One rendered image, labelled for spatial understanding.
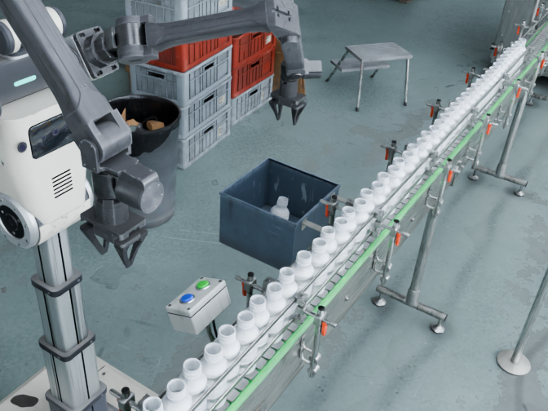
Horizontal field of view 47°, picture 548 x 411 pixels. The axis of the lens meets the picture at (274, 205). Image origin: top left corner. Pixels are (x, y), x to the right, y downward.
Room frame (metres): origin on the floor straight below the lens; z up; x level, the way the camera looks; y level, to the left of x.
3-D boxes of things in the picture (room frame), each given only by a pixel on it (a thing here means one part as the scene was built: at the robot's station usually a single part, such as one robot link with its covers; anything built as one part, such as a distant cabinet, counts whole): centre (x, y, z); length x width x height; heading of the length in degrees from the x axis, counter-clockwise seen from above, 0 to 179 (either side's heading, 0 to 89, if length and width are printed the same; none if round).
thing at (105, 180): (0.90, 0.28, 1.57); 0.07 x 0.06 x 0.07; 60
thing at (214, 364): (0.91, 0.10, 1.08); 0.06 x 0.06 x 0.17
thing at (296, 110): (1.87, -0.03, 1.26); 0.07 x 0.07 x 0.09; 60
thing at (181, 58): (3.84, 0.66, 0.78); 0.61 x 0.41 x 0.22; 156
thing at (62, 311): (1.35, 0.60, 0.74); 0.11 x 0.11 x 0.40; 60
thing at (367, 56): (4.93, -0.69, 0.21); 0.61 x 0.47 x 0.41; 23
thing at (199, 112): (3.83, 0.66, 0.33); 0.61 x 0.41 x 0.22; 156
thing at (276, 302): (1.12, -0.02, 1.08); 0.06 x 0.06 x 0.17
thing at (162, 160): (2.99, 0.75, 0.32); 0.45 x 0.45 x 0.64
